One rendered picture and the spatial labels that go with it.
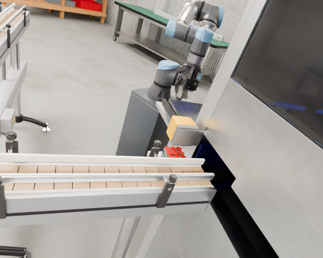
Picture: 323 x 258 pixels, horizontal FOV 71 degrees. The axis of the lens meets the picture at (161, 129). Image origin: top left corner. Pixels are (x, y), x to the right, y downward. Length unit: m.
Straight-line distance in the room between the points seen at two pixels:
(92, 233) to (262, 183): 1.23
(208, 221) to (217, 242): 0.06
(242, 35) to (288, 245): 0.50
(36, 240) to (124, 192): 1.07
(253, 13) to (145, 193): 0.53
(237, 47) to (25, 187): 0.62
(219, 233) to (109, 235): 1.01
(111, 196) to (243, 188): 0.32
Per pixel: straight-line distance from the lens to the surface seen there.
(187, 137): 0.73
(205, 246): 0.77
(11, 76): 1.95
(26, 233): 1.62
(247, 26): 0.68
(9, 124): 1.49
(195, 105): 1.24
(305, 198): 0.51
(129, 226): 0.76
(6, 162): 0.63
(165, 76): 1.36
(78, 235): 1.59
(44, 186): 0.57
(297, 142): 0.51
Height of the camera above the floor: 1.36
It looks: 30 degrees down
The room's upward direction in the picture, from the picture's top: 20 degrees clockwise
